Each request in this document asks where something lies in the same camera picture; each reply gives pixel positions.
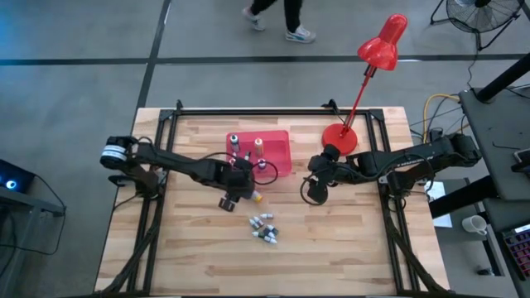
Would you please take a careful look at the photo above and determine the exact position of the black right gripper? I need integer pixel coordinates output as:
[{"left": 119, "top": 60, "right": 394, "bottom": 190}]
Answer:
[{"left": 306, "top": 142, "right": 358, "bottom": 206}]

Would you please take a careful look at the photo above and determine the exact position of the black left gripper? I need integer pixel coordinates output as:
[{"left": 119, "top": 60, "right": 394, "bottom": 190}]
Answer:
[{"left": 208, "top": 158, "right": 258, "bottom": 213}]

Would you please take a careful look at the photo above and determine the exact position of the red desk lamp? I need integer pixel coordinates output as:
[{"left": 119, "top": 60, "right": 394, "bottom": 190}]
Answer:
[{"left": 321, "top": 13, "right": 409, "bottom": 157}]

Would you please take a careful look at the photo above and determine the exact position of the pink translucent plastic bin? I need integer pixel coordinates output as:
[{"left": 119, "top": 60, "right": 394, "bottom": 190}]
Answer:
[{"left": 225, "top": 129, "right": 293, "bottom": 179}]

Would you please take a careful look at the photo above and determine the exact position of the white paper sheet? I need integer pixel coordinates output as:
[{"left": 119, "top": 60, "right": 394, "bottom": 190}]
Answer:
[{"left": 424, "top": 180, "right": 453, "bottom": 228}]

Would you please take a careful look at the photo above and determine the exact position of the black table leg bar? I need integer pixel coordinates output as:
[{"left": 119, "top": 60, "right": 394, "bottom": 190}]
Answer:
[{"left": 428, "top": 175, "right": 498, "bottom": 219}]

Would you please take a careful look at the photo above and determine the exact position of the white mug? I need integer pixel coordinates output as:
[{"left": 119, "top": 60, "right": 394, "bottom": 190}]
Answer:
[{"left": 461, "top": 214, "right": 489, "bottom": 237}]

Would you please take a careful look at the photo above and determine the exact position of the person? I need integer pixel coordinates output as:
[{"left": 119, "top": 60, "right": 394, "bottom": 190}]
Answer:
[{"left": 241, "top": 0, "right": 318, "bottom": 45}]

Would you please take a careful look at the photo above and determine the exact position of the gray side table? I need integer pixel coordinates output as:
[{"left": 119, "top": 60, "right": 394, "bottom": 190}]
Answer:
[{"left": 458, "top": 87, "right": 530, "bottom": 202}]

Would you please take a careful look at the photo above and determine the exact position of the black device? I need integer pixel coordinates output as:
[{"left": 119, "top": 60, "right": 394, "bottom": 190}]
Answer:
[{"left": 512, "top": 148, "right": 530, "bottom": 173}]

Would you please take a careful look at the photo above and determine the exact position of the gray metal stand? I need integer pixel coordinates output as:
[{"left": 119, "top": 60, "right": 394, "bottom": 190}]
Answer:
[{"left": 0, "top": 185, "right": 67, "bottom": 298}]

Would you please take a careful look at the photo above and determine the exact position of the black pole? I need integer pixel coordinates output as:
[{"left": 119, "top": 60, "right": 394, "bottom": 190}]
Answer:
[{"left": 475, "top": 53, "right": 530, "bottom": 103}]

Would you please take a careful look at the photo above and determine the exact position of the dark gray desk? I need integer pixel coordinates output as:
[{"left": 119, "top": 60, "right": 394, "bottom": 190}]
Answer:
[{"left": 482, "top": 197, "right": 530, "bottom": 298}]

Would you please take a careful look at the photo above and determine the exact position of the black backlit keyboard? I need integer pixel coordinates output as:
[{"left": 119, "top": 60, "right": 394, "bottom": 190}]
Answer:
[{"left": 500, "top": 223, "right": 530, "bottom": 282}]

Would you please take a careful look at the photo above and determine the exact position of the black computer with blue light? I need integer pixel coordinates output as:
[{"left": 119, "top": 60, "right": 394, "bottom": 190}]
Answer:
[{"left": 0, "top": 159, "right": 37, "bottom": 195}]

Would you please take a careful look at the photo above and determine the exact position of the black floor fan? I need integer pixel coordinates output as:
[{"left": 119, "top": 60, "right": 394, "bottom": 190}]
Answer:
[{"left": 429, "top": 0, "right": 525, "bottom": 51}]

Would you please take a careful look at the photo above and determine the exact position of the black aluminium table frame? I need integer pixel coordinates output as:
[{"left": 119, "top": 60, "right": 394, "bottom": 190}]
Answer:
[{"left": 126, "top": 105, "right": 422, "bottom": 297}]

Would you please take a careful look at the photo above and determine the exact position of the black cable bundle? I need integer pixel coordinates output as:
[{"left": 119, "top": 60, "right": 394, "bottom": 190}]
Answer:
[
  {"left": 380, "top": 198, "right": 452, "bottom": 297},
  {"left": 98, "top": 194, "right": 166, "bottom": 297}
]

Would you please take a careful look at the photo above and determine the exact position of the yellow cable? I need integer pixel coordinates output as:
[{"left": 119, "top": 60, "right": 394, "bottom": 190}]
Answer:
[{"left": 422, "top": 94, "right": 461, "bottom": 144}]

